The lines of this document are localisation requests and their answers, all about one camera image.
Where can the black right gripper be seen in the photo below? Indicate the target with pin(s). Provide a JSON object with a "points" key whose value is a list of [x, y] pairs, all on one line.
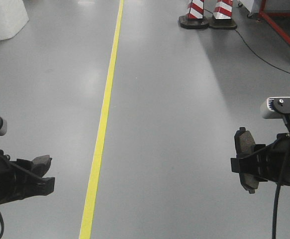
{"points": [[269, 162]]}

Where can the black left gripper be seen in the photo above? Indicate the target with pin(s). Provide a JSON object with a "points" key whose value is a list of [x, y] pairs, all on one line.
{"points": [[18, 180]]}

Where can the brake pad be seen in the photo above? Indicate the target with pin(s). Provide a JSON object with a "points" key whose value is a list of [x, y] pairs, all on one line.
{"points": [[41, 165], [244, 143]]}

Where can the red white traffic cone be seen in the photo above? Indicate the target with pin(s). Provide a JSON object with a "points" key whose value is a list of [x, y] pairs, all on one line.
{"points": [[194, 17]]}

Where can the white panel on caster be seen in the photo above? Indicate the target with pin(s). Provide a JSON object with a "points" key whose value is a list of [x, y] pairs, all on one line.
{"points": [[253, 6]]}

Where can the white foam block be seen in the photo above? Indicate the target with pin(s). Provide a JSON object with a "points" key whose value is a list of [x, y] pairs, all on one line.
{"points": [[13, 17]]}

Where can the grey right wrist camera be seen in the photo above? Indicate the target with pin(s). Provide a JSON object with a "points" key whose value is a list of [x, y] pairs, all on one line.
{"points": [[275, 107]]}

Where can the red metal frame cart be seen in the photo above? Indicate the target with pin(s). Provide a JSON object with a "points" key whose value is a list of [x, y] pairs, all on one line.
{"points": [[276, 13]]}

